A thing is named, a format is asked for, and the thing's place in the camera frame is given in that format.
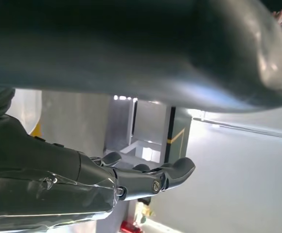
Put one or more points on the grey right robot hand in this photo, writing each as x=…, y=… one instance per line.
x=82, y=48

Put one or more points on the yellow workbench tape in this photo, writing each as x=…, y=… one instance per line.
x=36, y=132

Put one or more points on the metal top workbench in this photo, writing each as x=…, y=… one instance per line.
x=228, y=180

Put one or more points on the red object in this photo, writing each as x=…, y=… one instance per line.
x=130, y=227

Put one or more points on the person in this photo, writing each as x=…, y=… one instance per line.
x=280, y=16

